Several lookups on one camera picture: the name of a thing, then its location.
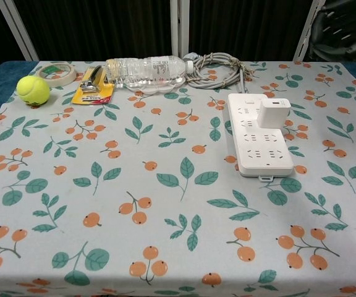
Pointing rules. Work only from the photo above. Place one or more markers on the white metal frame post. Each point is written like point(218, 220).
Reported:
point(307, 31)
point(178, 28)
point(20, 31)

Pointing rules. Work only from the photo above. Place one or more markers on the beige masking tape roll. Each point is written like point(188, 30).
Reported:
point(61, 77)

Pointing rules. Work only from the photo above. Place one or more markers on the white cube charger adapter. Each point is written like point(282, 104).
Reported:
point(273, 114)

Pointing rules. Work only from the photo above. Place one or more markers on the razor in yellow package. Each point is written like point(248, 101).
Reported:
point(93, 89)

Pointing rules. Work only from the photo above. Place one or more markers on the white power strip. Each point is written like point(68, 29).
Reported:
point(258, 154)

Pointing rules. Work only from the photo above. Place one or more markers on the floral printed tablecloth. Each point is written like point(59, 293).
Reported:
point(153, 198)

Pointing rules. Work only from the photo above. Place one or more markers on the yellow tennis ball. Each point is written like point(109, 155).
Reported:
point(32, 89)

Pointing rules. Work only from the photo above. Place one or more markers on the clear plastic water bottle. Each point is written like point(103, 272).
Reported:
point(144, 70)

